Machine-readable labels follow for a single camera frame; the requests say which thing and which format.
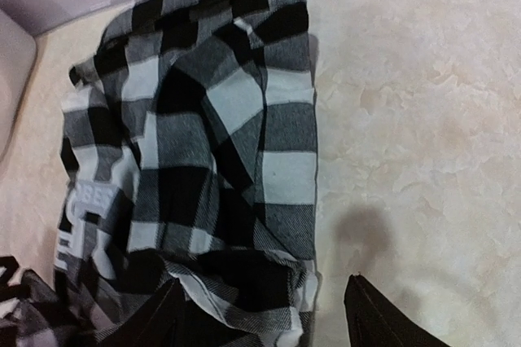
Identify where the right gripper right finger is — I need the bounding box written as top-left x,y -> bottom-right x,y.
344,275 -> 448,347

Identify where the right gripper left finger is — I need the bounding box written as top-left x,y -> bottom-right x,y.
109,279 -> 185,347

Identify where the black white plaid shirt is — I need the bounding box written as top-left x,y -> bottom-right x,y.
1,0 -> 318,346

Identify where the white laundry basket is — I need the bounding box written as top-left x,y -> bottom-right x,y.
0,11 -> 37,160

